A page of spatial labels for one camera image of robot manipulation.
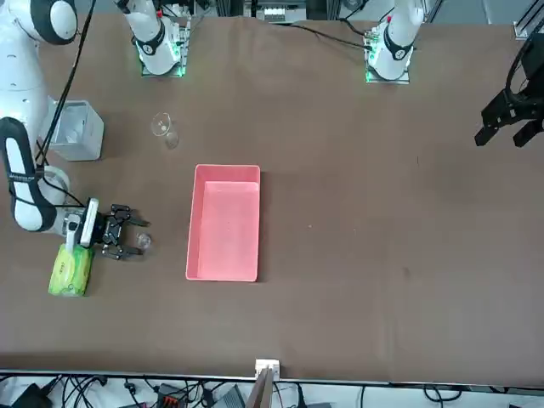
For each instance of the white terminal block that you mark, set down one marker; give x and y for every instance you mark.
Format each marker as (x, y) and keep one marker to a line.
(274, 13)

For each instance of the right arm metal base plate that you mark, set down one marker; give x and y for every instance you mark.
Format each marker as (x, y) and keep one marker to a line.
(180, 51)

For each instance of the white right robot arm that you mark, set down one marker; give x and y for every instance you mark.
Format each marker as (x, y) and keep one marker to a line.
(21, 72)

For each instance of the green tissue pack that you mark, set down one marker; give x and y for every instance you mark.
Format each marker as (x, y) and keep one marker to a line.
(70, 276)

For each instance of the dark grey power box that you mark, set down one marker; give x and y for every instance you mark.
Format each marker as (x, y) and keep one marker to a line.
(231, 397)

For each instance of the aluminium corner profile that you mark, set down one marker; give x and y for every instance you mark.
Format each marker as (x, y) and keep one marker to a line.
(523, 27)

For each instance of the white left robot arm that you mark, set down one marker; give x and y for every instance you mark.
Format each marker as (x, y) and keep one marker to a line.
(395, 47)

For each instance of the white lidded trash bin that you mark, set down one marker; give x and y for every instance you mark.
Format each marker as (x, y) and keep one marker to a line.
(85, 140)

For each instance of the black device with red parts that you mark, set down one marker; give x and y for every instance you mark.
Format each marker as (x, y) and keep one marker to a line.
(172, 397)

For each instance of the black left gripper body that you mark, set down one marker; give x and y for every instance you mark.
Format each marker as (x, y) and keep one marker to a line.
(535, 64)

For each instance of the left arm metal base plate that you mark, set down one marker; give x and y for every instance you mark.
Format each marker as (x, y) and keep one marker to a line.
(369, 51)

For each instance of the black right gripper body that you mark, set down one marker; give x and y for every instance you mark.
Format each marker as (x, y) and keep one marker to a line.
(108, 231)

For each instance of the pink plastic container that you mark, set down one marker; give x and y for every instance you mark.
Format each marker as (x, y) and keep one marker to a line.
(225, 234)

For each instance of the small glass beaker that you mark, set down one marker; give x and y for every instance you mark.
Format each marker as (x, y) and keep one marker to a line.
(144, 241)

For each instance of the black power adapter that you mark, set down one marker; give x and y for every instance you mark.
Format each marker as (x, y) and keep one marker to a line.
(30, 397)

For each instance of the large glass beaker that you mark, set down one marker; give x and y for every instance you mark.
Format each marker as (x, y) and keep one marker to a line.
(160, 125)

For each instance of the aluminium frame post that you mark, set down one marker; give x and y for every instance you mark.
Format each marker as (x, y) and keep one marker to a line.
(268, 367)

